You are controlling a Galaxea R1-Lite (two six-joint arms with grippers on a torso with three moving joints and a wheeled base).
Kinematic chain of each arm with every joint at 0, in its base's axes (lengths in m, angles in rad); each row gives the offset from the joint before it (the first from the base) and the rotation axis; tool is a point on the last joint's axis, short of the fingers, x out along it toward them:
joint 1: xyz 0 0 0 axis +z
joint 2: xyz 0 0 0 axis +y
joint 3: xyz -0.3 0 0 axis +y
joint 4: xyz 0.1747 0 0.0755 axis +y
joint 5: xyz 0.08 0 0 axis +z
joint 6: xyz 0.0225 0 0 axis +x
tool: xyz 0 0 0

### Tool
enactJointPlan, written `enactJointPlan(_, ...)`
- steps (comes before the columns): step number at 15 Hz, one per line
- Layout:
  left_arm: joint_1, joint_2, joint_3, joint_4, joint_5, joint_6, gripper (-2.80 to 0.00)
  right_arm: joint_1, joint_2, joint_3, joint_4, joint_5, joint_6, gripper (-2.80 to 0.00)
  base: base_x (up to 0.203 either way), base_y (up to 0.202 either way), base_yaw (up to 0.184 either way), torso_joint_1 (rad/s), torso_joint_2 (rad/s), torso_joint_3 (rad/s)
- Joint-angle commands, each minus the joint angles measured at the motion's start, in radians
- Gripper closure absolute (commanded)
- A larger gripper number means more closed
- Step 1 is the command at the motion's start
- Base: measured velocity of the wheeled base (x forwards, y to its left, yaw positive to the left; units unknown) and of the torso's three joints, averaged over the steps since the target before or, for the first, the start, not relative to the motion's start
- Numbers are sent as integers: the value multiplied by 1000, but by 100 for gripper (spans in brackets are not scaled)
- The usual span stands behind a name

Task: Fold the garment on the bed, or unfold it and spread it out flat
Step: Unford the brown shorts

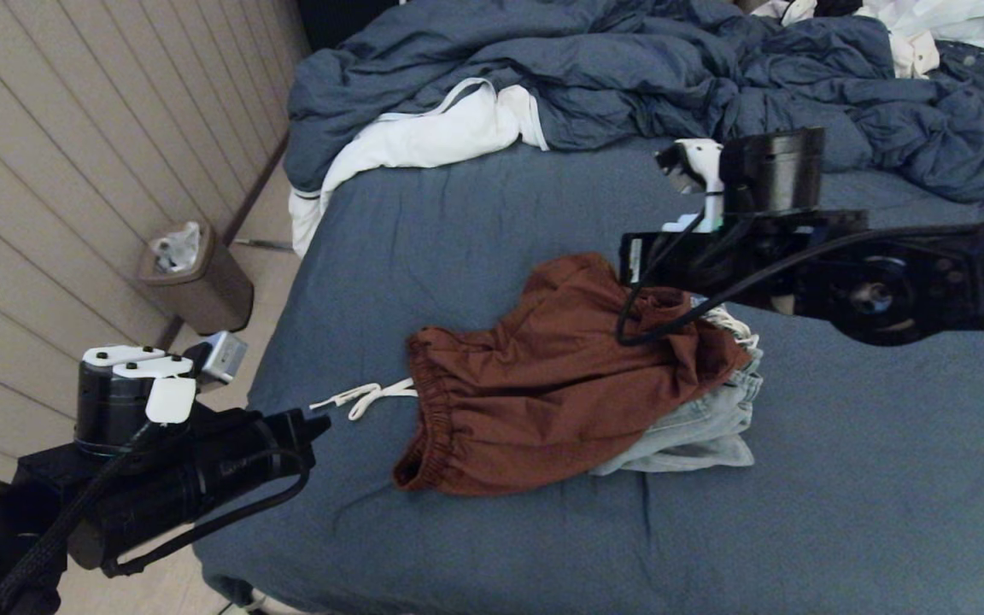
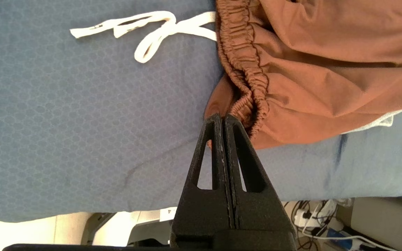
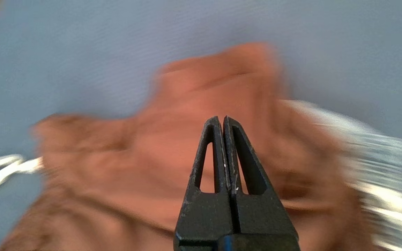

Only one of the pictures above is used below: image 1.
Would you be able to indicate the bed with blue sheet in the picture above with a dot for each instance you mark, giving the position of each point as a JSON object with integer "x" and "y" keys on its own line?
{"x": 885, "y": 478}

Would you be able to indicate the black furniture panel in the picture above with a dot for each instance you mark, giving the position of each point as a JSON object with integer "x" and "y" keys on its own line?
{"x": 338, "y": 21}

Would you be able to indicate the black garment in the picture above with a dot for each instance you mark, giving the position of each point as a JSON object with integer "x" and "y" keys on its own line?
{"x": 835, "y": 7}

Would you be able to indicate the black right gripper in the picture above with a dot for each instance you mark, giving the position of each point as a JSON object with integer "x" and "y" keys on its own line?
{"x": 740, "y": 256}

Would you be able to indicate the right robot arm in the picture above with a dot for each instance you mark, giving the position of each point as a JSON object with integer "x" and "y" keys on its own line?
{"x": 928, "y": 286}

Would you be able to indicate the brown shorts with white print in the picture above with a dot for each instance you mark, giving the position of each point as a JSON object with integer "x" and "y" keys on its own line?
{"x": 543, "y": 384}

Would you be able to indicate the white clothes pile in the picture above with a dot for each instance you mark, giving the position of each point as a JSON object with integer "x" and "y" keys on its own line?
{"x": 928, "y": 26}

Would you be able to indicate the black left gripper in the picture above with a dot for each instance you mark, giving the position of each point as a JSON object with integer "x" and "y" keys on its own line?
{"x": 202, "y": 470}

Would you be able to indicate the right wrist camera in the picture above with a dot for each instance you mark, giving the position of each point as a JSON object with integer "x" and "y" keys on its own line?
{"x": 765, "y": 175}

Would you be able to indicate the clear plastic bag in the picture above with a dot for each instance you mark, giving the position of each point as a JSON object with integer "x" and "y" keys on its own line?
{"x": 178, "y": 249}

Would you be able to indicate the light blue denim shorts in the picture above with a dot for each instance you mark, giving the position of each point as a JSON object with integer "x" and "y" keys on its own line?
{"x": 705, "y": 427}

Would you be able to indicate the brown trash bin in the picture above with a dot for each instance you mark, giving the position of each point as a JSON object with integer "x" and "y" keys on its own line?
{"x": 208, "y": 295}

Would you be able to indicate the crumpled blue duvet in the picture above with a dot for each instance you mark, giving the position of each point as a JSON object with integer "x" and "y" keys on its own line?
{"x": 543, "y": 68}

